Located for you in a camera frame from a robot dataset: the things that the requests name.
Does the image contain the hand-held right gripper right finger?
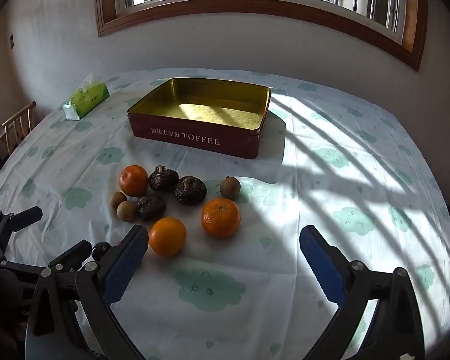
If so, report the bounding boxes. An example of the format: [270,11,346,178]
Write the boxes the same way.
[299,225,425,360]

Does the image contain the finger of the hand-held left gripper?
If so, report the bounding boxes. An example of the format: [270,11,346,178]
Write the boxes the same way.
[0,206,44,250]
[49,239,112,271]

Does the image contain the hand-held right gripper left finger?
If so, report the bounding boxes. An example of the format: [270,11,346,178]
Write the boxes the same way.
[24,225,149,360]

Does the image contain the brown longan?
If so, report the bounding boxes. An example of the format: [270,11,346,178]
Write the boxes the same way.
[110,191,127,211]
[116,200,137,221]
[220,176,241,200]

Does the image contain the dark water chestnut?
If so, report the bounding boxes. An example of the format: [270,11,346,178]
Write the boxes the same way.
[136,195,166,222]
[173,176,208,206]
[148,165,180,192]

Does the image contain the red tin box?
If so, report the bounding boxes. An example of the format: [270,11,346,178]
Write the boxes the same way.
[127,77,272,159]

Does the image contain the light wooden chair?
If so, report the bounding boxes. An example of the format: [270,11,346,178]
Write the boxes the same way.
[1,101,37,156]

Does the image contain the green tissue box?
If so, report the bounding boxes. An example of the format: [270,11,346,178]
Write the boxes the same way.
[62,73,110,121]

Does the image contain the wooden-framed window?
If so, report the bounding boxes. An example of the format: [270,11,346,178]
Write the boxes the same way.
[94,0,428,72]

